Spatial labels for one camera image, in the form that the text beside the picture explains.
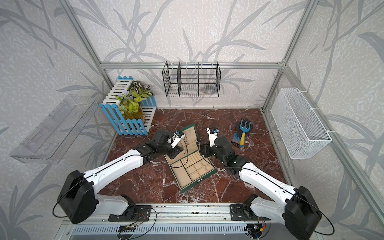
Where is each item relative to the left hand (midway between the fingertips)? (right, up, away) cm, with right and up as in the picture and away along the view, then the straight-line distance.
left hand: (180, 146), depth 83 cm
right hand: (+12, +4, -4) cm, 13 cm away
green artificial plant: (-32, +27, +6) cm, 42 cm away
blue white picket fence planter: (-40, +23, +2) cm, 46 cm away
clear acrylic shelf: (-55, +5, -19) cm, 58 cm away
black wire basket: (+5, +43, +22) cm, 49 cm away
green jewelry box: (+5, -13, +3) cm, 14 cm away
